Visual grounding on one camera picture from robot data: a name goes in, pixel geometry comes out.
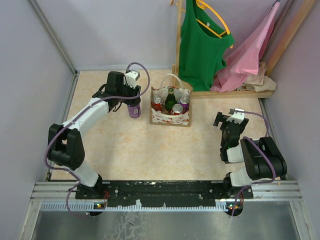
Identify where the purple can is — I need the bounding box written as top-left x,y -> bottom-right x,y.
178,95 -> 190,113
127,103 -> 141,119

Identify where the red can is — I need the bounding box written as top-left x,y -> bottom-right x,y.
171,103 -> 184,116
151,94 -> 163,113

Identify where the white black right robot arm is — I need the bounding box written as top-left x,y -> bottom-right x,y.
213,108 -> 288,198

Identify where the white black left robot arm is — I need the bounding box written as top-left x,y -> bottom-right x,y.
46,70 -> 141,196

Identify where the patterned canvas tote bag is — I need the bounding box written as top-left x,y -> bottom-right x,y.
149,73 -> 193,127

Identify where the green glass bottle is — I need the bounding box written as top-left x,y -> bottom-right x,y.
164,86 -> 177,115

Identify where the beige cloth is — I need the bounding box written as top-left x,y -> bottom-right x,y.
236,62 -> 277,92

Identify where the wooden clothes rack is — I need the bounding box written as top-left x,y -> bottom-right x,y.
170,0 -> 318,99

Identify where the pink shirt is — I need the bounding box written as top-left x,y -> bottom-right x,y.
210,1 -> 280,93

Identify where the green tank top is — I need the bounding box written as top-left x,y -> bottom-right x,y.
178,0 -> 235,92

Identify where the yellow clothes hanger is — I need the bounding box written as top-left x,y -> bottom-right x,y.
170,0 -> 234,49

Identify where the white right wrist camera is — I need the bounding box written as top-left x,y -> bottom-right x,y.
226,108 -> 245,125

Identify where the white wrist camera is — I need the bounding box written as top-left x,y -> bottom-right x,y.
226,108 -> 245,125
123,70 -> 140,89

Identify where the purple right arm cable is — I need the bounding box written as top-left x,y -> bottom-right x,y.
229,111 -> 277,217

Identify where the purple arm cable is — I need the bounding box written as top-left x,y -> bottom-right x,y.
43,62 -> 151,219
229,111 -> 277,217

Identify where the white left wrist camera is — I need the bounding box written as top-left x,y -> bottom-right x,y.
123,70 -> 140,89

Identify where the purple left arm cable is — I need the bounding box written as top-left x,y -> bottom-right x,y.
43,62 -> 151,219

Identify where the aluminium rail frame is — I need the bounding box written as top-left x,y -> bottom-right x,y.
19,0 -> 311,240

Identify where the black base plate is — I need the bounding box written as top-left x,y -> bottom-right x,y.
75,180 -> 241,208

